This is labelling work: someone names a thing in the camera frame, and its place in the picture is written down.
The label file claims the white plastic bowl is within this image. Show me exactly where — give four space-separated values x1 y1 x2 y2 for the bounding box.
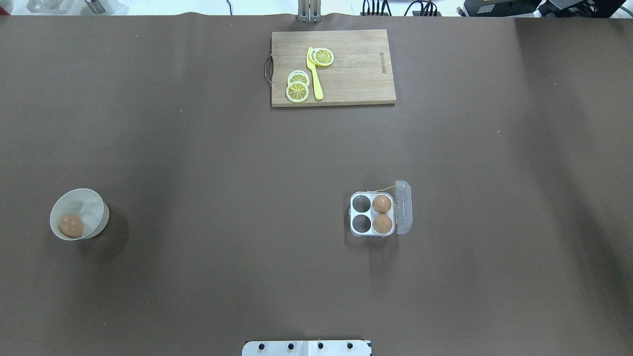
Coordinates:
49 188 109 241

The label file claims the brown egg from bowl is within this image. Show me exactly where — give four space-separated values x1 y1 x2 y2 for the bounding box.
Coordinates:
58 214 84 239

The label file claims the brown egg in box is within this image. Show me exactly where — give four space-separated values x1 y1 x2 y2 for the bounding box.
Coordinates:
372 214 393 236
371 194 393 214

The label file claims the clear plastic egg box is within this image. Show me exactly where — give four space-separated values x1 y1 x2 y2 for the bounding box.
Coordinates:
348 180 413 237

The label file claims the yellow plastic knife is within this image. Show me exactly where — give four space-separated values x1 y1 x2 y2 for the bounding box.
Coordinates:
306 47 324 100

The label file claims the wooden cutting board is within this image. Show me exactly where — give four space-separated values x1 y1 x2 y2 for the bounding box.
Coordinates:
271 29 397 107

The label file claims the lemon slice by knife tip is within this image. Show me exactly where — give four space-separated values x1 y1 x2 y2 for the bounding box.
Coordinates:
309 47 334 67

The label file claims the black monitor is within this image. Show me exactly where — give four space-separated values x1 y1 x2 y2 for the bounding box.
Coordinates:
463 0 542 17

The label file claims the lemon slice handle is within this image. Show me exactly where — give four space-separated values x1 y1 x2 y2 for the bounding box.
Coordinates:
286 81 310 103
287 70 310 86

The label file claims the aluminium frame post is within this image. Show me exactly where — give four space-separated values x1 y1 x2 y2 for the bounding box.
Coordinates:
297 0 322 23

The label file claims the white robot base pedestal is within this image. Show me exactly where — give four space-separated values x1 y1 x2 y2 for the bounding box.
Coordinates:
241 340 372 356

